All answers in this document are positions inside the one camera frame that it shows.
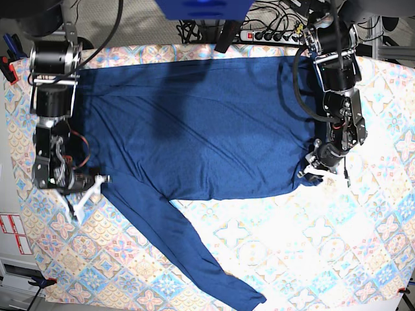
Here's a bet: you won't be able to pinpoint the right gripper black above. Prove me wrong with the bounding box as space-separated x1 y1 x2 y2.
54 167 111 224

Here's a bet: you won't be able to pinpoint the black clamp bottom right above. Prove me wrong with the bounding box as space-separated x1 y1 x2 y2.
397 288 410 294

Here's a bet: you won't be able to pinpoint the white cabinet bottom left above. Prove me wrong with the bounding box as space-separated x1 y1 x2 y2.
1 257 42 310

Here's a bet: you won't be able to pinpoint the red white labels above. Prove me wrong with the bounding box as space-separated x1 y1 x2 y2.
1 213 32 255

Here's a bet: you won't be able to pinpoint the blue clamp top left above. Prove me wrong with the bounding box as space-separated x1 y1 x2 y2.
3 33 27 61

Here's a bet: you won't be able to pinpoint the blue long-sleeve T-shirt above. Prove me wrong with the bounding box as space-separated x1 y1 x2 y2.
71 56 325 310

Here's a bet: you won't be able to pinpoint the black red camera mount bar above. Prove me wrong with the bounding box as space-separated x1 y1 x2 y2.
214 20 243 54

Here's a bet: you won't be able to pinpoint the patterned tile tablecloth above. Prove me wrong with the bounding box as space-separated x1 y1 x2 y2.
1 58 414 310

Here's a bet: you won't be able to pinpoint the blue box overhead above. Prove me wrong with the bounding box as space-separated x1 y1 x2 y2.
156 0 253 20

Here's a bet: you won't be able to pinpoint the white power strip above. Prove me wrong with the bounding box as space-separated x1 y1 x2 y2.
239 30 303 45

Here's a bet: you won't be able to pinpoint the red black clamp left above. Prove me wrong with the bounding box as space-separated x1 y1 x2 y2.
0 56 18 85

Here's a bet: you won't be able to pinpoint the black clamp bottom left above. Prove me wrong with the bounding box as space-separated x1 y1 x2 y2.
28 276 57 289

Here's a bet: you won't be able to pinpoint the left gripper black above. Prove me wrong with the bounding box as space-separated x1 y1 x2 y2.
297 139 351 187

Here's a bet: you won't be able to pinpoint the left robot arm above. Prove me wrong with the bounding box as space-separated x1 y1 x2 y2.
292 1 367 184

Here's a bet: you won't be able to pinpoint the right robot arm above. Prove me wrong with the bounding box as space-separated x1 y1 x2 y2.
16 1 110 223

